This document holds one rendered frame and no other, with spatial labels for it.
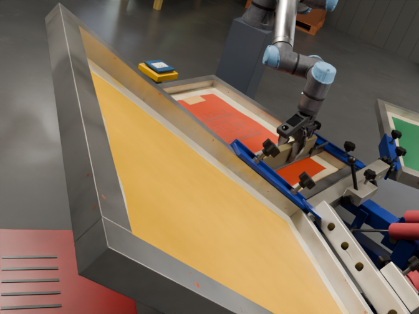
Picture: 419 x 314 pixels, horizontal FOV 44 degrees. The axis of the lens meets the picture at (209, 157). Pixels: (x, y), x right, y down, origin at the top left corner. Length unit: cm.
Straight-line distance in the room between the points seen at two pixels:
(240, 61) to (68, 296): 173
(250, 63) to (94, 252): 210
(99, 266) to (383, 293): 86
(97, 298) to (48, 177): 215
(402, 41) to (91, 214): 800
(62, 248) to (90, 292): 12
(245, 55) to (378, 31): 600
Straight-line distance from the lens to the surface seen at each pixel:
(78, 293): 101
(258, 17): 247
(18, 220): 281
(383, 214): 173
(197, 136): 107
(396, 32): 836
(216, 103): 218
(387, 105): 285
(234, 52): 252
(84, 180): 52
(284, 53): 179
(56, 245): 109
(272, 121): 216
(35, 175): 312
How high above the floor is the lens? 185
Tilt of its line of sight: 30 degrees down
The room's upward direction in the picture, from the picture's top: 19 degrees clockwise
